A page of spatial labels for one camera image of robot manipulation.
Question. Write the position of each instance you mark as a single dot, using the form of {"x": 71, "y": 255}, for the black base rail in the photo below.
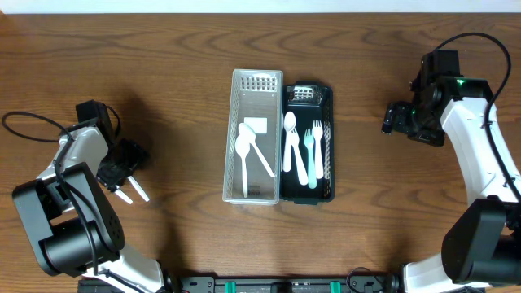
{"x": 359, "y": 280}

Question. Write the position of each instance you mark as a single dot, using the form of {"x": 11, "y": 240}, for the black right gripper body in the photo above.
{"x": 404, "y": 118}

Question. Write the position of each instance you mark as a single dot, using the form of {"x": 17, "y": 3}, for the black perforated plastic basket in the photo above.
{"x": 310, "y": 101}

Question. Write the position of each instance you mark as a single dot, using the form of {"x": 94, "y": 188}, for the white plastic fork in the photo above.
{"x": 300, "y": 168}
{"x": 317, "y": 134}

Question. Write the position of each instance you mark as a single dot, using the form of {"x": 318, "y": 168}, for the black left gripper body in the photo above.
{"x": 125, "y": 159}

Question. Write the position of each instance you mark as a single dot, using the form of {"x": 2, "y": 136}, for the white plastic spoon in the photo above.
{"x": 138, "y": 188}
{"x": 123, "y": 196}
{"x": 289, "y": 124}

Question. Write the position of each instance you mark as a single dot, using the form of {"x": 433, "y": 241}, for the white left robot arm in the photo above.
{"x": 71, "y": 226}

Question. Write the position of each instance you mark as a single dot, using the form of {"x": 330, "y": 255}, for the white plastic utensil handle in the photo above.
{"x": 242, "y": 148}
{"x": 250, "y": 135}

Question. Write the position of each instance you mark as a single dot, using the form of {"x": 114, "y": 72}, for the clear perforated plastic basket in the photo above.
{"x": 255, "y": 99}

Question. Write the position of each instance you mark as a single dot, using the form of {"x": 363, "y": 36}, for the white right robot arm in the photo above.
{"x": 482, "y": 249}

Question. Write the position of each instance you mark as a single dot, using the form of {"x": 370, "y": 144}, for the pale green plastic fork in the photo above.
{"x": 311, "y": 171}

